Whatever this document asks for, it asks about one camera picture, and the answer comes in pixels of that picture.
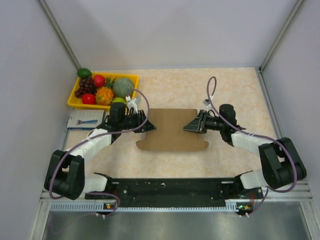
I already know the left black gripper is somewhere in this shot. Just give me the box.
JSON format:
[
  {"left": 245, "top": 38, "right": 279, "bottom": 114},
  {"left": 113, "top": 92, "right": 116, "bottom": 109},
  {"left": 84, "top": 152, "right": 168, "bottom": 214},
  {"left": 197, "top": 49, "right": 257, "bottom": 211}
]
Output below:
[{"left": 119, "top": 110, "right": 156, "bottom": 134}]

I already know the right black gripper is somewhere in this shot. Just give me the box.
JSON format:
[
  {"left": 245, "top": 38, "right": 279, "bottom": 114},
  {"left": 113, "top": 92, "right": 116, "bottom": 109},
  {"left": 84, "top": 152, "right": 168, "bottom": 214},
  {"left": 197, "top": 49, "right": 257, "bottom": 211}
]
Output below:
[{"left": 183, "top": 110, "right": 225, "bottom": 134}]

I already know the brown cardboard box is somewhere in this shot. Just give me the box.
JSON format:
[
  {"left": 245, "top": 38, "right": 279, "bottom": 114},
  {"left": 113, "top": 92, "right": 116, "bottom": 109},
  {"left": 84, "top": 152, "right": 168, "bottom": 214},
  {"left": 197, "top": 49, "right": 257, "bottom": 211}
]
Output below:
[{"left": 136, "top": 108, "right": 209, "bottom": 152}]

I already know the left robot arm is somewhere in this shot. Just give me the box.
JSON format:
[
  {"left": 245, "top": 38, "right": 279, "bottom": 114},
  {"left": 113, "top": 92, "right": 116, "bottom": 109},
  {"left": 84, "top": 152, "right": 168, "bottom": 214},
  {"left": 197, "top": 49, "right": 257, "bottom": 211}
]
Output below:
[{"left": 44, "top": 102, "right": 156, "bottom": 200}]

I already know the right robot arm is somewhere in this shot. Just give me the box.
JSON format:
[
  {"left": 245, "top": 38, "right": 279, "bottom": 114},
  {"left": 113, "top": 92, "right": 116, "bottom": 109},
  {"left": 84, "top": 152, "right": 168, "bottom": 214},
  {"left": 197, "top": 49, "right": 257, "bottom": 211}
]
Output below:
[{"left": 183, "top": 104, "right": 307, "bottom": 198}]

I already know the green lime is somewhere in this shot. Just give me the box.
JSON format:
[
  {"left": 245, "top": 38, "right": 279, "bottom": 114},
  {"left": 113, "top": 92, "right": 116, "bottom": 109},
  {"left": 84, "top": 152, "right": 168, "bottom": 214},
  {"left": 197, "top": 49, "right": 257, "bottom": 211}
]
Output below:
[{"left": 112, "top": 97, "right": 127, "bottom": 104}]

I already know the green melon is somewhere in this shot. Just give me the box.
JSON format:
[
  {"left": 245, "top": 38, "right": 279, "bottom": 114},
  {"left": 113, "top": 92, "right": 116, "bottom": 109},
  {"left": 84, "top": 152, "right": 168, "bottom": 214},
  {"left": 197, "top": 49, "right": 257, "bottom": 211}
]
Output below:
[{"left": 112, "top": 77, "right": 135, "bottom": 98}]

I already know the orange pineapple toy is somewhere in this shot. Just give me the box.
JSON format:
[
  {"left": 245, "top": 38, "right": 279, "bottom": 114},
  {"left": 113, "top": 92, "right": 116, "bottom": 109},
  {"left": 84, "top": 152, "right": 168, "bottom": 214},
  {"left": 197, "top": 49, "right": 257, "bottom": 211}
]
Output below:
[{"left": 95, "top": 77, "right": 115, "bottom": 106}]

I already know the red apple lower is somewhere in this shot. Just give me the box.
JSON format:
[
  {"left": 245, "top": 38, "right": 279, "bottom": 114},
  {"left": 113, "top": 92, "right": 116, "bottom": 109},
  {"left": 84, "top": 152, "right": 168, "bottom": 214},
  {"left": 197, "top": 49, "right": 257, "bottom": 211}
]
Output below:
[{"left": 81, "top": 93, "right": 96, "bottom": 105}]

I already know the red apple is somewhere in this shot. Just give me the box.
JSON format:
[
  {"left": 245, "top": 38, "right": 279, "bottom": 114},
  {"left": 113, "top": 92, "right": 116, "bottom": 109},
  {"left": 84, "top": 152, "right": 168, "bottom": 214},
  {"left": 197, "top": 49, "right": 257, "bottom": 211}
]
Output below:
[
  {"left": 93, "top": 75, "right": 106, "bottom": 88},
  {"left": 81, "top": 93, "right": 96, "bottom": 105}
]

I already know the red apple upper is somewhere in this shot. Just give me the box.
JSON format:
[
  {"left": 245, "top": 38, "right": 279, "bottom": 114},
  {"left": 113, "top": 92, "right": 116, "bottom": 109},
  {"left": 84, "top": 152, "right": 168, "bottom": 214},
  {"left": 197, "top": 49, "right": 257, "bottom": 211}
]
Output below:
[{"left": 93, "top": 75, "right": 106, "bottom": 88}]

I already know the razor blister pack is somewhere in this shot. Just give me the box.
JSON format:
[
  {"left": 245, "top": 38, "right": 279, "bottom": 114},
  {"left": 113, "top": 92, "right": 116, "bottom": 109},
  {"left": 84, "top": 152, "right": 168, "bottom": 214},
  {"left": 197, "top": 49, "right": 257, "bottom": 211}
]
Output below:
[{"left": 66, "top": 109, "right": 106, "bottom": 130}]

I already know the dark red grape bunch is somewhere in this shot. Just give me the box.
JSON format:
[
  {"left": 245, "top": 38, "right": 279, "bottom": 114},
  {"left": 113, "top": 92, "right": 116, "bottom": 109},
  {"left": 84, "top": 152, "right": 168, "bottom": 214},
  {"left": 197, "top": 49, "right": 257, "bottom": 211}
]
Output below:
[{"left": 74, "top": 76, "right": 97, "bottom": 98}]

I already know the yellow plastic tray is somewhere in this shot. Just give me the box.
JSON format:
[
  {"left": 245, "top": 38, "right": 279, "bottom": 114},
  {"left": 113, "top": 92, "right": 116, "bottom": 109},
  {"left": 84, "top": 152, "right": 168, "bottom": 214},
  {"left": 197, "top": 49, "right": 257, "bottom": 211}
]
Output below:
[{"left": 67, "top": 71, "right": 140, "bottom": 112}]

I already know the green avocado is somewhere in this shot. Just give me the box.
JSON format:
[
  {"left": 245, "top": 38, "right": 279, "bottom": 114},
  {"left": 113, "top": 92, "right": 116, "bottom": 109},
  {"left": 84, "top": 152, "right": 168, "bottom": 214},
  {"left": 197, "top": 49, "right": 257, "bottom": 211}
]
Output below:
[{"left": 76, "top": 68, "right": 92, "bottom": 79}]

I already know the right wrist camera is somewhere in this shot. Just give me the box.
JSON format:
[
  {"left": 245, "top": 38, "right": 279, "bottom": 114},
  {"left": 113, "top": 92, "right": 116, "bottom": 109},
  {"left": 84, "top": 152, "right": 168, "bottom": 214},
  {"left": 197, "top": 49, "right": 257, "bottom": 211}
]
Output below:
[{"left": 203, "top": 99, "right": 211, "bottom": 107}]

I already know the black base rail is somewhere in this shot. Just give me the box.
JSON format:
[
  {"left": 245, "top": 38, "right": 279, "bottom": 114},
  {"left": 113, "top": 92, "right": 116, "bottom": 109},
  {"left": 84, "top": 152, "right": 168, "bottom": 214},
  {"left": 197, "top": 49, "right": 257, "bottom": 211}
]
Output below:
[{"left": 84, "top": 177, "right": 265, "bottom": 208}]

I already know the grey cable duct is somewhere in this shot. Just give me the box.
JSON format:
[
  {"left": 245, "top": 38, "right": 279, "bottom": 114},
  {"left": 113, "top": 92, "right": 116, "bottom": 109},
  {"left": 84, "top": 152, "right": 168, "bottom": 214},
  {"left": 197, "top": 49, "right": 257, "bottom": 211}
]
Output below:
[{"left": 50, "top": 201, "right": 251, "bottom": 213}]

